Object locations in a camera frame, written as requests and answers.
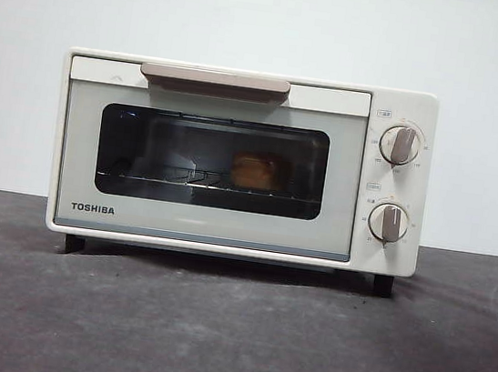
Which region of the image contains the cream Toshiba toaster oven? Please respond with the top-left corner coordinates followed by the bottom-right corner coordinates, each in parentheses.
top-left (41, 45), bottom-right (441, 303)

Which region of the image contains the glass oven door with handle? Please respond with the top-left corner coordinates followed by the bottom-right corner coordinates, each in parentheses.
top-left (49, 52), bottom-right (373, 264)

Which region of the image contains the golden bread piece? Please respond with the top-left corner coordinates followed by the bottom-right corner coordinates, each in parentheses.
top-left (228, 147), bottom-right (295, 196)

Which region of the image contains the cream temperature knob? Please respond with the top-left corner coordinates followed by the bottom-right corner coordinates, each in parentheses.
top-left (377, 123), bottom-right (424, 169)

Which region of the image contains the cream timer knob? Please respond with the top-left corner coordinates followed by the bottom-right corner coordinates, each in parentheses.
top-left (366, 199), bottom-right (412, 246)

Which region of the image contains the metal wire oven rack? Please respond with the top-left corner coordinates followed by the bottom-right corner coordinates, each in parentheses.
top-left (97, 156), bottom-right (323, 206)

